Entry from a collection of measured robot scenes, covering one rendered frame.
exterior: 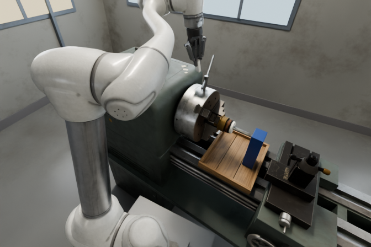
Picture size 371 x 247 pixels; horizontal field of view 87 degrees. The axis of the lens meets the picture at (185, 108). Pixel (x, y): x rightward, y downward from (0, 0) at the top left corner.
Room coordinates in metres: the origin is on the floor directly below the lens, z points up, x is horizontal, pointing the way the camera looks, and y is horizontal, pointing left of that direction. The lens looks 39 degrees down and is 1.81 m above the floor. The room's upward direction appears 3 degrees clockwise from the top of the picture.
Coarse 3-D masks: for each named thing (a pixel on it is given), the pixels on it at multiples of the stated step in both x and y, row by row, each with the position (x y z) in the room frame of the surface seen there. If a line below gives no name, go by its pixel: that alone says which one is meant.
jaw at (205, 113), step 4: (196, 108) 0.77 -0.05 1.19; (200, 108) 0.77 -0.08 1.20; (196, 112) 0.76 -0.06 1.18; (200, 112) 0.76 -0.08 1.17; (204, 112) 0.76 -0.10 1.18; (208, 112) 0.75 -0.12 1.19; (204, 116) 0.74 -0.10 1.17; (208, 116) 0.75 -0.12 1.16; (212, 116) 0.77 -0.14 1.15; (216, 116) 0.79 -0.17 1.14; (212, 120) 0.75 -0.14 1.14; (216, 120) 0.77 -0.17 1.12
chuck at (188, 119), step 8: (200, 88) 0.89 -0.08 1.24; (208, 88) 0.91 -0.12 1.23; (192, 96) 0.83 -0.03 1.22; (200, 96) 0.82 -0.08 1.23; (208, 96) 0.82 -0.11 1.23; (216, 96) 0.92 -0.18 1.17; (192, 104) 0.79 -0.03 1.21; (200, 104) 0.78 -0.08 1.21; (208, 104) 0.83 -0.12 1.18; (184, 112) 0.77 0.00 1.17; (192, 112) 0.76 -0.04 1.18; (184, 120) 0.75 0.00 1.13; (192, 120) 0.73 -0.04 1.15; (200, 120) 0.77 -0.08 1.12; (208, 120) 0.86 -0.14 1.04; (184, 128) 0.74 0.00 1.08; (192, 128) 0.72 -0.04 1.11; (200, 128) 0.78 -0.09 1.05; (192, 136) 0.71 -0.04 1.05; (200, 136) 0.79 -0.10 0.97
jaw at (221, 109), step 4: (220, 100) 0.94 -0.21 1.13; (216, 104) 0.92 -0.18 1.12; (220, 104) 0.91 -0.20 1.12; (212, 108) 0.89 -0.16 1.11; (216, 108) 0.89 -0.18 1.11; (220, 108) 0.88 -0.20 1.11; (224, 108) 0.89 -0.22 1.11; (212, 112) 0.86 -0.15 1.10; (216, 112) 0.85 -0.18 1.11; (220, 112) 0.85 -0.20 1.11; (224, 112) 0.85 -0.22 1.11
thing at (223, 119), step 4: (220, 116) 0.82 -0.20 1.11; (224, 116) 0.81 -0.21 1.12; (220, 120) 0.78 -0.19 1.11; (224, 120) 0.78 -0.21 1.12; (228, 120) 0.78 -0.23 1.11; (232, 120) 0.79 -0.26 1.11; (216, 124) 0.78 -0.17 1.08; (220, 124) 0.76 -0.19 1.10; (224, 124) 0.76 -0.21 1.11; (228, 124) 0.76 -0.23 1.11; (216, 128) 0.76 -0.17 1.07; (220, 128) 0.76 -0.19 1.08; (224, 128) 0.75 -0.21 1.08; (228, 128) 0.74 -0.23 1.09; (228, 132) 0.74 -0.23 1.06
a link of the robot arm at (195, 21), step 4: (184, 16) 0.92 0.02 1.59; (188, 16) 0.90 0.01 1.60; (192, 16) 0.90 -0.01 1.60; (196, 16) 0.90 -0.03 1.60; (200, 16) 0.91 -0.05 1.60; (184, 20) 0.92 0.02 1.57; (188, 20) 0.90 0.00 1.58; (192, 20) 0.90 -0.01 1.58; (196, 20) 0.90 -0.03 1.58; (200, 20) 0.91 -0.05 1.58; (184, 24) 0.93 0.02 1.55; (188, 24) 0.90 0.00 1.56; (192, 24) 0.90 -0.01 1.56; (196, 24) 0.90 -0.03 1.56; (200, 24) 0.91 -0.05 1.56; (192, 28) 0.91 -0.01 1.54
